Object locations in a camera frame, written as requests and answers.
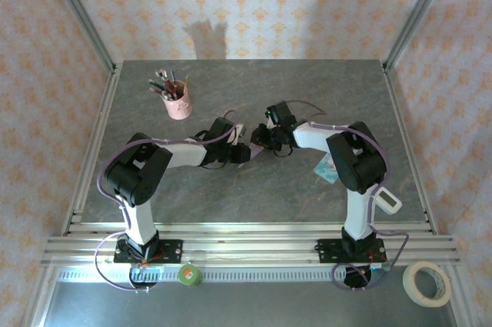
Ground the lilac paper sheet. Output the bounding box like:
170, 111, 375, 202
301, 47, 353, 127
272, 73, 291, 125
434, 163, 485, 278
237, 142, 266, 169

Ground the teal illustrated paper packet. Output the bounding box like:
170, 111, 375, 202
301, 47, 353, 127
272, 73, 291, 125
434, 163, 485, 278
313, 152, 339, 185

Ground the pink metal pen cup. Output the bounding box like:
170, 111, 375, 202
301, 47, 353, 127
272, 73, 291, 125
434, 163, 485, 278
165, 80, 193, 121

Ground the dark green pen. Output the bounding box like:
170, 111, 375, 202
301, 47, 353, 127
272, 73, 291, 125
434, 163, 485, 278
148, 78, 170, 94

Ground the white-tipped grey pen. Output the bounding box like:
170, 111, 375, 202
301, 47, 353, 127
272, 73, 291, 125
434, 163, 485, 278
155, 68, 172, 93

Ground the white timer with display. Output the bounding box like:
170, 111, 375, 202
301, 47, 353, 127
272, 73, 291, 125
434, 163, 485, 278
374, 185, 404, 215

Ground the green tape roll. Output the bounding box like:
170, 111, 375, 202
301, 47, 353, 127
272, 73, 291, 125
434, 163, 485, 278
177, 263, 204, 288

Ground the small circuit board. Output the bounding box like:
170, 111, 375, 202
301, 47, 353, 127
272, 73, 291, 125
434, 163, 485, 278
130, 265, 165, 276
369, 263, 390, 280

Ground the white masking tape roll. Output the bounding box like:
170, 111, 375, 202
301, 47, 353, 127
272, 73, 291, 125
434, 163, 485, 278
402, 260, 453, 308

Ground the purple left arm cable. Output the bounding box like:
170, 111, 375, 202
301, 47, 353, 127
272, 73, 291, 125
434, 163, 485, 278
94, 109, 242, 293

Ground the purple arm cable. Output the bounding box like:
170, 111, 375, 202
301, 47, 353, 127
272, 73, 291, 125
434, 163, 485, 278
94, 109, 242, 293
286, 100, 411, 292

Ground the aluminium mounting rail frame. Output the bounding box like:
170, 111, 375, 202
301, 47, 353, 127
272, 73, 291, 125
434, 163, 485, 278
40, 221, 461, 269

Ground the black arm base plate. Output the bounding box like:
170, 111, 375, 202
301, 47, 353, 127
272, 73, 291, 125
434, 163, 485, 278
317, 238, 387, 265
114, 239, 184, 265

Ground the slotted grey cable duct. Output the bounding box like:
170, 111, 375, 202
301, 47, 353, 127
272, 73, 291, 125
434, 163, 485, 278
57, 268, 347, 284

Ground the aluminium side rail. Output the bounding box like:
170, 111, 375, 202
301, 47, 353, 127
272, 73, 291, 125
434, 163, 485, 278
382, 61, 439, 235
61, 61, 124, 235

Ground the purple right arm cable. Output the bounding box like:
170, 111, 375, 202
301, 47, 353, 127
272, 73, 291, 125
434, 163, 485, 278
286, 100, 411, 292

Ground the aluminium frame post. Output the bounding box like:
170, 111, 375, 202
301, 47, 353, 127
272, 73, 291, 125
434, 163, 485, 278
40, 0, 118, 74
384, 0, 458, 70

